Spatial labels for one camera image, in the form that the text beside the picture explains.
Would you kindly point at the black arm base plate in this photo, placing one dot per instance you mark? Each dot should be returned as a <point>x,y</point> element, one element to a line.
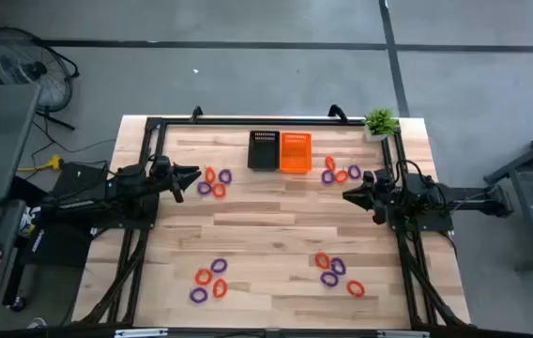
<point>126,224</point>
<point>435,225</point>

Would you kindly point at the white blue yellow packet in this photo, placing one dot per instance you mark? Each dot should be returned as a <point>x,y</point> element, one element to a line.
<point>29,220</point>

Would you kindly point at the silver metal bracket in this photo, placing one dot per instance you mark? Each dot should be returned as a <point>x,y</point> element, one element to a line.
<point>402,334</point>
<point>141,333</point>

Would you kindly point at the black caster wheel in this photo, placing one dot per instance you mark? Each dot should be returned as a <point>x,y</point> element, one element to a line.
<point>17,304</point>

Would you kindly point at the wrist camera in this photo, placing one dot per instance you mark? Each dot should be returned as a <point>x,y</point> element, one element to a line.
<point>162,165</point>
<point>383,179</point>

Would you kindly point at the black flat box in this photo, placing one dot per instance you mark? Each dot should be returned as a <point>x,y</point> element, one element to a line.
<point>81,180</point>

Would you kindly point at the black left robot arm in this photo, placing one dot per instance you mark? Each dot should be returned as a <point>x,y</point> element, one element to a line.
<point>121,188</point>

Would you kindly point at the black floor fan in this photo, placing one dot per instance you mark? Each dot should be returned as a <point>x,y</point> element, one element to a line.
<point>36,70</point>

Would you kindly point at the black frame clamp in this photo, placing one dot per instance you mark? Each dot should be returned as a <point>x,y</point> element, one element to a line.
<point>338,112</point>
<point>196,113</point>

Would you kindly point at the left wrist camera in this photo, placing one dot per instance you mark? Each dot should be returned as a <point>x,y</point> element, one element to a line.
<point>162,165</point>

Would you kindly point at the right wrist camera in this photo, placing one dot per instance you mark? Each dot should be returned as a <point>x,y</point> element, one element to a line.
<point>383,179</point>

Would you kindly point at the person's shoe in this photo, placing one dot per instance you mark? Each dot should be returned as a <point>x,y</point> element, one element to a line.
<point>37,323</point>

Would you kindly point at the black plastic basket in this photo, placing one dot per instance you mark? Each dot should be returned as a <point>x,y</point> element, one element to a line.
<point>263,155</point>

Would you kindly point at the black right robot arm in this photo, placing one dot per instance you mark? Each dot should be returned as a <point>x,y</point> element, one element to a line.
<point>463,195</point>

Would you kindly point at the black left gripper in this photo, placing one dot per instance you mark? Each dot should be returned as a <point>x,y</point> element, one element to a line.
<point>169,184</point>

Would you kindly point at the orange plastic basket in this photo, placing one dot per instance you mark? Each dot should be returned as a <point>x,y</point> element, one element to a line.
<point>296,157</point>

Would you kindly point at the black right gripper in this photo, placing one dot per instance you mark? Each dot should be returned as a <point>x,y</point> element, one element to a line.
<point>381,199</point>

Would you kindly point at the yellow power plug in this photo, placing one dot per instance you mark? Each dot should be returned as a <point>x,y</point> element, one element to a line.
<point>53,163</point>

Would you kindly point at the black aluminium rig frame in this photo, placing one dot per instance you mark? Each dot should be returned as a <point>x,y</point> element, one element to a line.
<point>248,121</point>

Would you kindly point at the green plant in white pot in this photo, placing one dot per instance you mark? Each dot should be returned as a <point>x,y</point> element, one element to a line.
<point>380,122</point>

